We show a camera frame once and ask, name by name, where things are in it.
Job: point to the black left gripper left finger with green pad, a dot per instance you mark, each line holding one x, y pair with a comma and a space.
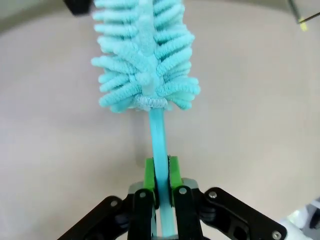
142, 212

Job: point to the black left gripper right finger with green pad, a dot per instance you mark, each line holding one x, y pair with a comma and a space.
185, 210

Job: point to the teal chenille duster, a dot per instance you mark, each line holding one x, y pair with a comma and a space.
147, 62

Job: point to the black block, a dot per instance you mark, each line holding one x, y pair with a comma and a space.
78, 6

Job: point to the yellow-green tape strip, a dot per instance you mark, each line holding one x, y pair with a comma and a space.
303, 26

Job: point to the metal shelf frame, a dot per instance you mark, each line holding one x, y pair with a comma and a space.
303, 11

